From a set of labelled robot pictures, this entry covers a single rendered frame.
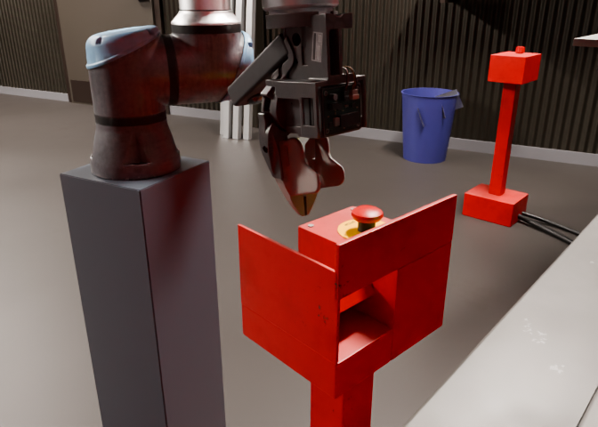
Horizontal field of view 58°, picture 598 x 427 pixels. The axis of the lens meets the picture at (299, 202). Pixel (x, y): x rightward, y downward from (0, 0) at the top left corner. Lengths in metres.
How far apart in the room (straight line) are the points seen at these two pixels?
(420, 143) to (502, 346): 3.34
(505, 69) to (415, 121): 1.10
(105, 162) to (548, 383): 0.76
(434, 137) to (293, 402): 2.41
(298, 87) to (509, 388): 0.33
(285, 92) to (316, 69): 0.04
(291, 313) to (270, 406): 1.00
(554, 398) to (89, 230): 0.82
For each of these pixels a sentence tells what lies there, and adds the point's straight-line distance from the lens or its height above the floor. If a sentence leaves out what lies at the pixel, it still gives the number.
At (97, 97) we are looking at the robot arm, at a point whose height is 0.90.
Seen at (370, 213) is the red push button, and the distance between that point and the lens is 0.66.
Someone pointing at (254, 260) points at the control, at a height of 0.78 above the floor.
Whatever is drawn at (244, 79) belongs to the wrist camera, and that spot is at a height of 0.97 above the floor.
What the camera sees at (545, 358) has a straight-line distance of 0.33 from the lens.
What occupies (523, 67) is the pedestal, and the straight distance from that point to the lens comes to 2.62.
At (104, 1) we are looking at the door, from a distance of 5.57.
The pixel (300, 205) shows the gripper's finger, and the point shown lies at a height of 0.84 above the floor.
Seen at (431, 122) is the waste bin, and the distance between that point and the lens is 3.59.
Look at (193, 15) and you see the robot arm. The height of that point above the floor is 1.02.
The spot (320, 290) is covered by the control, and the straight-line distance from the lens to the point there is 0.54.
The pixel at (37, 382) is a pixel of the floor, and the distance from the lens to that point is 1.82.
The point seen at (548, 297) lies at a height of 0.88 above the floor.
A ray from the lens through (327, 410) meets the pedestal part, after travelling 0.75.
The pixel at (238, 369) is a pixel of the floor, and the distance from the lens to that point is 1.70.
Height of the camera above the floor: 1.06
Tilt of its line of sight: 21 degrees down
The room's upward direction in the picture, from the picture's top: straight up
